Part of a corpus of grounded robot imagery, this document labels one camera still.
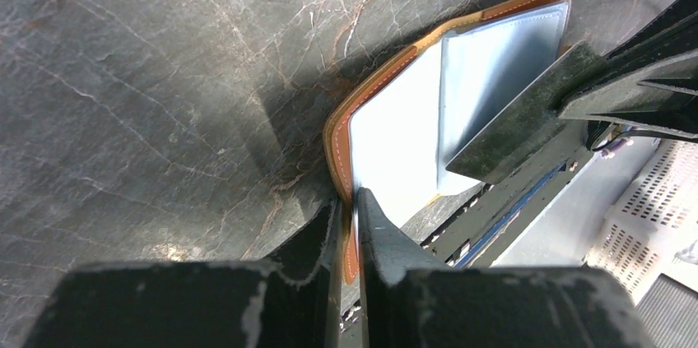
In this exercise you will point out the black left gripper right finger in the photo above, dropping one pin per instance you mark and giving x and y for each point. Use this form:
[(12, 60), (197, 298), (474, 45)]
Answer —
[(412, 299)]

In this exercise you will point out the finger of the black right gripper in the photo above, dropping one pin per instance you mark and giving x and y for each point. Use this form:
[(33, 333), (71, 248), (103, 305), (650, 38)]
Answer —
[(649, 82)]

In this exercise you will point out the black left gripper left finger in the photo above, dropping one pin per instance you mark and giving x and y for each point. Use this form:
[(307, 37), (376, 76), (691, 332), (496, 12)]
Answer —
[(289, 298)]

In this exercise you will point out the black credit card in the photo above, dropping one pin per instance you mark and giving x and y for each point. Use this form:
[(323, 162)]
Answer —
[(528, 122)]

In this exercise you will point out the brown leather card holder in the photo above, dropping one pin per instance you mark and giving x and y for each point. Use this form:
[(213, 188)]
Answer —
[(397, 131)]

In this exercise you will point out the white perforated basket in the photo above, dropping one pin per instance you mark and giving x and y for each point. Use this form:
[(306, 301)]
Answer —
[(651, 222)]

